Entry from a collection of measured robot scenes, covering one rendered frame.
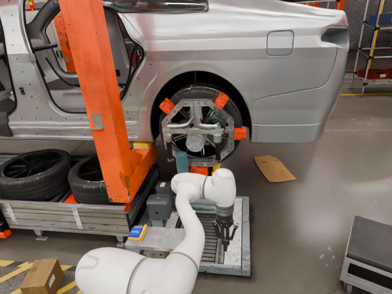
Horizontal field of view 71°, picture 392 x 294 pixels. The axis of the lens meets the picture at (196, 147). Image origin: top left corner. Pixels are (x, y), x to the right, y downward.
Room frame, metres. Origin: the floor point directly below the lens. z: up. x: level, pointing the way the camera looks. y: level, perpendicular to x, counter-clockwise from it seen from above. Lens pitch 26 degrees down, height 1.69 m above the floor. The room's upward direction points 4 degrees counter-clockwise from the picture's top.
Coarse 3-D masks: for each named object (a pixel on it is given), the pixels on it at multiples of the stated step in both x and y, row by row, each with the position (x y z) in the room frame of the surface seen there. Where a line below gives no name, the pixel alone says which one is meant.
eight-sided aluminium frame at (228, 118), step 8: (184, 104) 1.90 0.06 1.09; (192, 104) 1.89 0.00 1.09; (200, 104) 1.88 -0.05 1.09; (208, 104) 1.86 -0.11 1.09; (176, 112) 1.91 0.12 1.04; (216, 112) 1.86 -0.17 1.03; (224, 112) 1.86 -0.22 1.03; (168, 120) 1.92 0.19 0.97; (232, 120) 1.84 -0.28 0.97; (232, 128) 1.83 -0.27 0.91; (232, 136) 1.84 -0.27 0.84; (232, 144) 1.84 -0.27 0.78; (176, 152) 1.92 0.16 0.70; (224, 152) 1.85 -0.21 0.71; (192, 160) 1.94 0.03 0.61; (200, 160) 1.93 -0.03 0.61; (208, 160) 1.91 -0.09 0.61
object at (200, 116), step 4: (200, 108) 1.87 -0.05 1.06; (200, 112) 1.87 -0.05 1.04; (200, 116) 1.86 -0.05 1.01; (200, 120) 1.78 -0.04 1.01; (200, 124) 1.71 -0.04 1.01; (204, 124) 1.70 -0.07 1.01; (208, 124) 1.69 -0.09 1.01; (212, 124) 1.68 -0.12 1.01; (216, 124) 1.68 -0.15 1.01; (216, 128) 1.67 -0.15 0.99
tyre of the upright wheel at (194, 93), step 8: (184, 88) 2.12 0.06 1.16; (192, 88) 2.02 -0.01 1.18; (200, 88) 2.00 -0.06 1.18; (208, 88) 2.01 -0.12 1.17; (216, 88) 2.07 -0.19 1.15; (176, 96) 2.00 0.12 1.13; (184, 96) 1.98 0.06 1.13; (192, 96) 1.97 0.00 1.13; (200, 96) 1.96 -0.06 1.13; (208, 96) 1.95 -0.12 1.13; (216, 96) 1.94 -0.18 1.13; (232, 96) 2.11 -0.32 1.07; (176, 104) 2.00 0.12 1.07; (232, 104) 1.94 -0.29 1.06; (232, 112) 1.92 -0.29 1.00; (240, 112) 2.06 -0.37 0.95; (160, 120) 2.02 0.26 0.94; (240, 120) 1.92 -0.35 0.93; (160, 128) 2.02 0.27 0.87; (232, 152) 1.92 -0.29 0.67; (224, 160) 1.94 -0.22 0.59
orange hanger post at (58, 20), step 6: (60, 12) 4.61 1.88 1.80; (54, 18) 4.63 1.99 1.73; (60, 18) 4.61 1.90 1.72; (60, 24) 4.62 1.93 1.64; (60, 30) 4.62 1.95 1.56; (60, 36) 4.63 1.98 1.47; (66, 36) 4.61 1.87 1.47; (60, 42) 4.63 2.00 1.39; (66, 42) 4.61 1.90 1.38; (66, 48) 4.62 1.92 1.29; (66, 54) 4.62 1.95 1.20; (66, 60) 4.62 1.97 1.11; (72, 60) 4.61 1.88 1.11; (66, 66) 4.63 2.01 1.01; (72, 66) 4.61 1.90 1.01
